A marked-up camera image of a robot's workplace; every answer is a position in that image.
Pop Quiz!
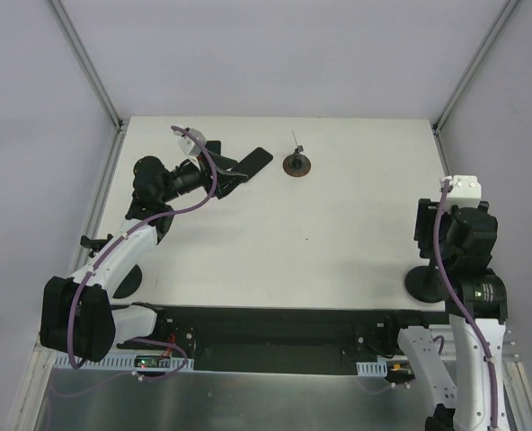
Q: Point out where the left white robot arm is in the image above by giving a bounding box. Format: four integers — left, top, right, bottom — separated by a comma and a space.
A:
40, 141, 264, 369

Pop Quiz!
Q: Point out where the right aluminium frame post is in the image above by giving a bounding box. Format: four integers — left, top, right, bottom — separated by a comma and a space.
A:
430, 0, 526, 136

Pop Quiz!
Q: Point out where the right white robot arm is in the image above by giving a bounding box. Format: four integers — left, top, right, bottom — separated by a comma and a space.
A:
383, 198, 510, 430

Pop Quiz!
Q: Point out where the white cable duct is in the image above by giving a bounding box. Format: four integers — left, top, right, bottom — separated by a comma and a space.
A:
356, 359, 388, 378
52, 352, 196, 372

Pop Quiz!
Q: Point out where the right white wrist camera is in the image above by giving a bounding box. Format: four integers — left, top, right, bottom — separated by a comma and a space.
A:
440, 175, 482, 212

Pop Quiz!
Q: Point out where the brown disc small stand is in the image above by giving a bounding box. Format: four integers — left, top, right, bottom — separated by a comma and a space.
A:
282, 132, 312, 178

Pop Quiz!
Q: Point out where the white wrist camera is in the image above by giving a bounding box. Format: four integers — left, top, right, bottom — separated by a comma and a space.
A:
171, 126, 207, 158
440, 175, 482, 212

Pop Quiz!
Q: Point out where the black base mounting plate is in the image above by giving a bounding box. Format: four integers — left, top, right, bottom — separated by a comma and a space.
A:
121, 306, 448, 375

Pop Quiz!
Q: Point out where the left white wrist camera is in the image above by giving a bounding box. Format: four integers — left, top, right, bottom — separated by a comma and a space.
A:
171, 126, 207, 158

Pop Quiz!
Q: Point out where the front aluminium rail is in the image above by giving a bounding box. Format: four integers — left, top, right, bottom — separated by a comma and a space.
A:
35, 314, 521, 360

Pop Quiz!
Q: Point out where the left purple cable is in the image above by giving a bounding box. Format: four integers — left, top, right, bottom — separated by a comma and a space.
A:
67, 125, 217, 372

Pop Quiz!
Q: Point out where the left aluminium frame post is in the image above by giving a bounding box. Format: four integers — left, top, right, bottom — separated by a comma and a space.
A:
45, 0, 130, 134

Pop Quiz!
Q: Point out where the black phone stand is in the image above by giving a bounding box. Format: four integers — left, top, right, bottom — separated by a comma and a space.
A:
80, 235, 144, 300
404, 259, 449, 303

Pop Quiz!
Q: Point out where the aluminium frame post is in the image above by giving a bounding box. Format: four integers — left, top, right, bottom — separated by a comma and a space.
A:
430, 0, 526, 136
45, 0, 130, 134

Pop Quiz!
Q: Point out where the right white cable duct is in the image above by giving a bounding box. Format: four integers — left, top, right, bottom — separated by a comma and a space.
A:
356, 359, 388, 378

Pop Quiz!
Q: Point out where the left white cable duct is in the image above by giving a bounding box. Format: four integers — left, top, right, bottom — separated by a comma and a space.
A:
52, 352, 196, 372

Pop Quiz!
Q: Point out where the metal sheet front panel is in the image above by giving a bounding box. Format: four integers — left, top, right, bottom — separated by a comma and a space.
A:
34, 369, 430, 430

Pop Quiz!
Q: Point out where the black phone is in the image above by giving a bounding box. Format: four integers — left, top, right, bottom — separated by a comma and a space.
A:
232, 147, 273, 180
206, 140, 222, 155

